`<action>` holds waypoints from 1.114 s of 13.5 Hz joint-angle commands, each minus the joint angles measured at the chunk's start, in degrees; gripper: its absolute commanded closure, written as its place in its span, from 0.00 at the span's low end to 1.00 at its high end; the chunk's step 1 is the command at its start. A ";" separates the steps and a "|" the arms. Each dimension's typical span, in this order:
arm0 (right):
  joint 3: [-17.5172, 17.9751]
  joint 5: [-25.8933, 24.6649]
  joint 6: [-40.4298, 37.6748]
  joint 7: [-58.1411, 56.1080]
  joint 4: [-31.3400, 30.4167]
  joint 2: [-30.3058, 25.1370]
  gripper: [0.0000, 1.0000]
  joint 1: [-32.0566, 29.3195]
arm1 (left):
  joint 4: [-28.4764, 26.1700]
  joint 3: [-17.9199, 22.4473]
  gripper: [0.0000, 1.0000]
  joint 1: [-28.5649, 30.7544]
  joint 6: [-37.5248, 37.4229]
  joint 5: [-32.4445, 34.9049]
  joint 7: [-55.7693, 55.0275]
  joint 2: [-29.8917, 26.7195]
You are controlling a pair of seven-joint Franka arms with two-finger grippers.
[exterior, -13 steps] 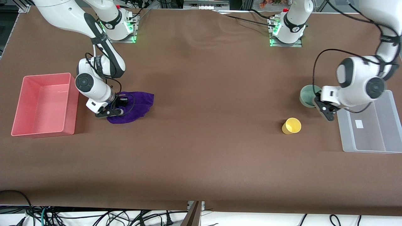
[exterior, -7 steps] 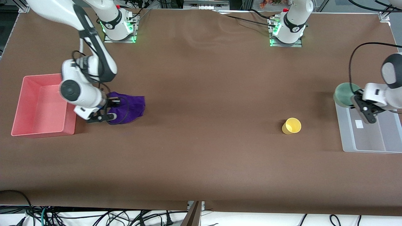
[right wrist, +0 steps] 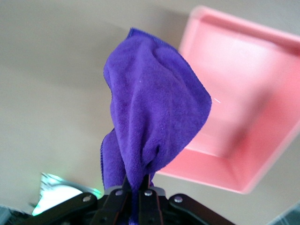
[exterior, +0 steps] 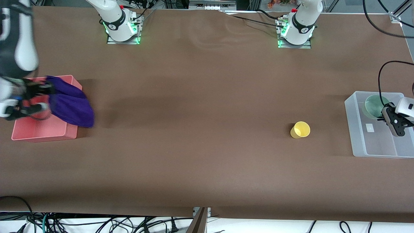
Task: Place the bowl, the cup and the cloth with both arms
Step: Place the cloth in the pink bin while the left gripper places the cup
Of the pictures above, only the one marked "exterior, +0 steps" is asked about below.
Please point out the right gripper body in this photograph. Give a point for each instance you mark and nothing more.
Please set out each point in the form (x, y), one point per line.
(31, 90)

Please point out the purple cloth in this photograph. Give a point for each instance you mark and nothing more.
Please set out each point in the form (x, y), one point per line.
(71, 106)

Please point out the green bowl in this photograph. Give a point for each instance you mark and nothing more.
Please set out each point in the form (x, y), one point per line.
(373, 106)

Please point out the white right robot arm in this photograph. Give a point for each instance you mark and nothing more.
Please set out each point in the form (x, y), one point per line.
(26, 55)

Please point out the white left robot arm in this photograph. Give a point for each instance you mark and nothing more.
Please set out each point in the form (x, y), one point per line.
(302, 26)

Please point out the yellow cup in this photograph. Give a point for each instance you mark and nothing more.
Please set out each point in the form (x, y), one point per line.
(301, 130)

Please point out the white label sticker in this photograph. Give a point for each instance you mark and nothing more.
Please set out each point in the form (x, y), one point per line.
(369, 128)

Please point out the pink plastic bin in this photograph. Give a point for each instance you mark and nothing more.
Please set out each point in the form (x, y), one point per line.
(38, 131)

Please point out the clear plastic bin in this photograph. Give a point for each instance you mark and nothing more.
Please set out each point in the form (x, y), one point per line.
(378, 142)

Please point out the white power strip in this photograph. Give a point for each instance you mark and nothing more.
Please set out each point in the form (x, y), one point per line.
(212, 4)

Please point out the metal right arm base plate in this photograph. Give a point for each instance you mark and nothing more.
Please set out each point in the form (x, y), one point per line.
(123, 41)

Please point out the grey metal post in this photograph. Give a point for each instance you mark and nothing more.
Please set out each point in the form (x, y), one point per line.
(198, 223)

